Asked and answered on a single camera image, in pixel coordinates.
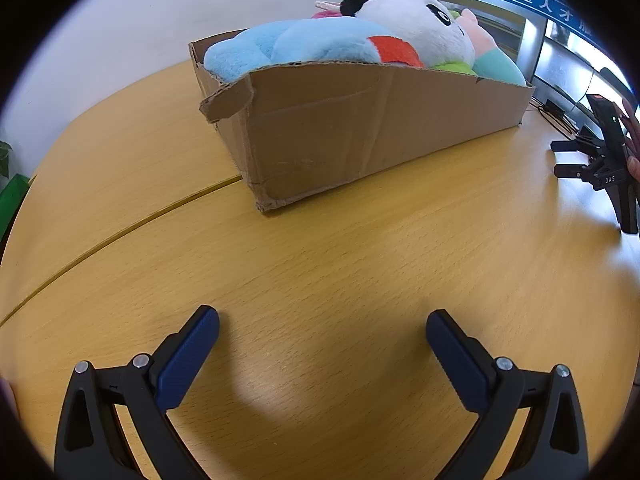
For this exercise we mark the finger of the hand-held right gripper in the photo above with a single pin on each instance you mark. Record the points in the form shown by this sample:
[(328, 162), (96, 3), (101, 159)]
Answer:
[(567, 146), (572, 171)]

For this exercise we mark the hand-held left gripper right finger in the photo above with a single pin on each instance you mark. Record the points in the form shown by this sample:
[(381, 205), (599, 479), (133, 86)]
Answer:
[(460, 360)]

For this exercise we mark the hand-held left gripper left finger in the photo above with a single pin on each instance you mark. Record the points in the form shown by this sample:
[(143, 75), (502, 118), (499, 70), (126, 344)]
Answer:
[(182, 360)]

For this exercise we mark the teal and pink plush toy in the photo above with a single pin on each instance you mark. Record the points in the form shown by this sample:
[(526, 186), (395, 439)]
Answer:
[(495, 65)]

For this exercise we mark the white panda plush toy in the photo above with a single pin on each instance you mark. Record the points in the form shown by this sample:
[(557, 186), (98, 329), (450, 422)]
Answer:
[(415, 20)]

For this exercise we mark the brown cardboard box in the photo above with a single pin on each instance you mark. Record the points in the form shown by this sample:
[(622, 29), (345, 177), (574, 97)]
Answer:
[(325, 130)]

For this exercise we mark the light blue plush toy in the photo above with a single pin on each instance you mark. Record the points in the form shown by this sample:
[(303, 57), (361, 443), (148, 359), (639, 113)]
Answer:
[(300, 42)]

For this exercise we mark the person's right hand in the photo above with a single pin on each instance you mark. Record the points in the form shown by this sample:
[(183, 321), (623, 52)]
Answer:
[(635, 167)]

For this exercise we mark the bright green panel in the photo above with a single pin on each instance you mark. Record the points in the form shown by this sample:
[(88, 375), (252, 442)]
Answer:
[(12, 200)]

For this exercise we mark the green potted plant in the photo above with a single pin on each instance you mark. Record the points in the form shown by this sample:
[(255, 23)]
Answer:
[(4, 157)]

